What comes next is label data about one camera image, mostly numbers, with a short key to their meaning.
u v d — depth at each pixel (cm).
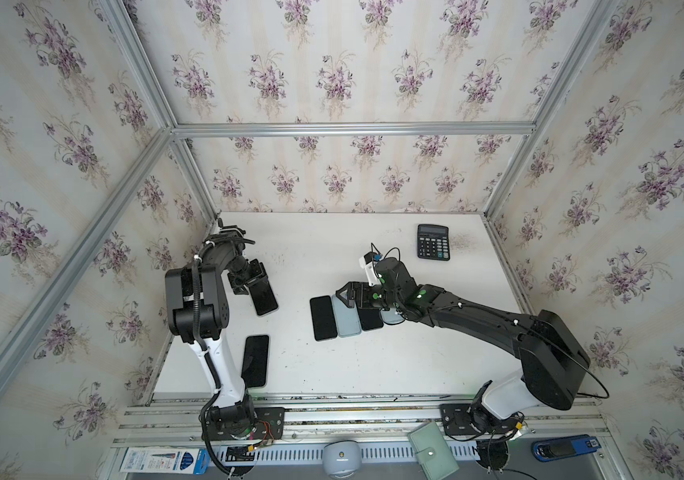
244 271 84
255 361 82
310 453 70
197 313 46
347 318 91
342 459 61
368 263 76
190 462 67
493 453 71
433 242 109
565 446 66
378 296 70
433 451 69
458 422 73
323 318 91
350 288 72
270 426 72
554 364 43
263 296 94
